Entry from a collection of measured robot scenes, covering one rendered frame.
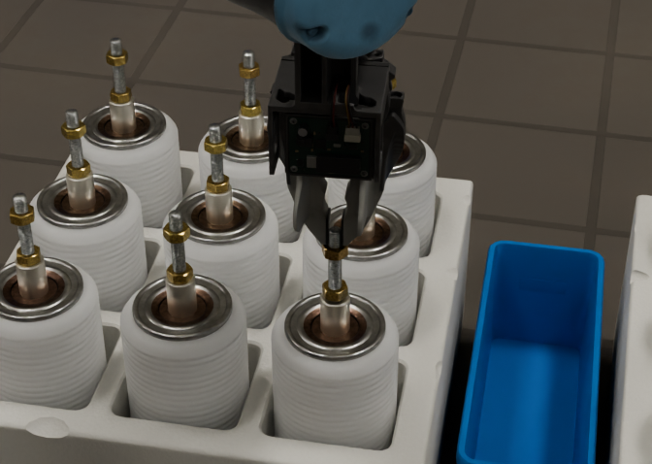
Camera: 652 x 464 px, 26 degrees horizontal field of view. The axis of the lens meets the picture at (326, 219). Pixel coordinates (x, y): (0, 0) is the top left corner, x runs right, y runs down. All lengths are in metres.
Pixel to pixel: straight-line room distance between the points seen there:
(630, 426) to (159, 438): 0.36
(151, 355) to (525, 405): 0.44
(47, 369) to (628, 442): 0.44
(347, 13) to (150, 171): 0.64
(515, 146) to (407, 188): 0.52
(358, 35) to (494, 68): 1.22
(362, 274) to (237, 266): 0.10
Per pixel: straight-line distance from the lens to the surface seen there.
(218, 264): 1.14
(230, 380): 1.08
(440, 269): 1.23
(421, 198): 1.23
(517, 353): 1.42
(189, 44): 1.93
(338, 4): 0.64
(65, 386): 1.12
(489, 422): 1.34
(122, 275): 1.20
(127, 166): 1.26
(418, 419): 1.09
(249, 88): 1.23
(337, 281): 1.02
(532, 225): 1.59
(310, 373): 1.03
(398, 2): 0.66
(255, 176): 1.23
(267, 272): 1.17
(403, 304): 1.15
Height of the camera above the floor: 0.94
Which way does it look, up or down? 36 degrees down
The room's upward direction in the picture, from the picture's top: straight up
